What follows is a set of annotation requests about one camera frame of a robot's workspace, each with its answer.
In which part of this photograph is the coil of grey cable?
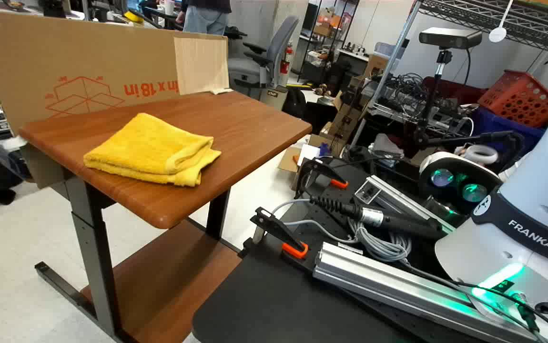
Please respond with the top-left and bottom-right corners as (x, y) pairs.
(271, 198), (413, 262)

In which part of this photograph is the red fire extinguisher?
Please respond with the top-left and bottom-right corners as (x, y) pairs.
(280, 42), (294, 87)

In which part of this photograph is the yellow towel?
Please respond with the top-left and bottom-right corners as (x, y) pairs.
(83, 112), (222, 187)

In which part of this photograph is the black cable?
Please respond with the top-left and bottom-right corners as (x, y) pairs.
(308, 194), (447, 240)

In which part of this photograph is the camera on mount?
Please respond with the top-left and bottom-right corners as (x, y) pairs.
(413, 27), (525, 149)

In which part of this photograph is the roll of white tape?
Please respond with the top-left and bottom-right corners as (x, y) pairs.
(463, 144), (499, 166)

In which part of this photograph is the person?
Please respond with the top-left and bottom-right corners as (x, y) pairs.
(176, 0), (232, 36)

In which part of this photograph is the silver aluminium rail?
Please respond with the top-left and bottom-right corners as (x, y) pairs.
(354, 175), (456, 234)
(313, 242), (537, 343)

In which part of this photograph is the large cardboard sheet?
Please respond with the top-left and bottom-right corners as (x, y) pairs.
(0, 10), (230, 137)

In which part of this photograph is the wire shelf rack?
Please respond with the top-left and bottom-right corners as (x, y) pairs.
(349, 0), (548, 149)

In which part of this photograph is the orange plastic basket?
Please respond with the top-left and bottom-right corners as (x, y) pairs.
(477, 70), (548, 128)

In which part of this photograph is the black wire shelf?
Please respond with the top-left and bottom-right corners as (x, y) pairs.
(297, 0), (359, 84)

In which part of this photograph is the white headset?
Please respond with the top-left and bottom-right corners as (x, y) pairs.
(418, 151), (503, 215)

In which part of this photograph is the stack of cardboard boxes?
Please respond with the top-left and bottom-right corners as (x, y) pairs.
(277, 54), (390, 173)

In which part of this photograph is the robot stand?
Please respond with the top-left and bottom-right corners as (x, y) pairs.
(192, 160), (548, 343)

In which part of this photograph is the blue plastic bin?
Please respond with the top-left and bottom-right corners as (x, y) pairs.
(471, 107), (547, 153)

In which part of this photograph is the grey office chair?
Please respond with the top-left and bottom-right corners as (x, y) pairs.
(228, 15), (300, 89)

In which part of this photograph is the black orange clamp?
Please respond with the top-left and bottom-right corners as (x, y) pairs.
(250, 207), (309, 260)
(294, 158), (349, 199)

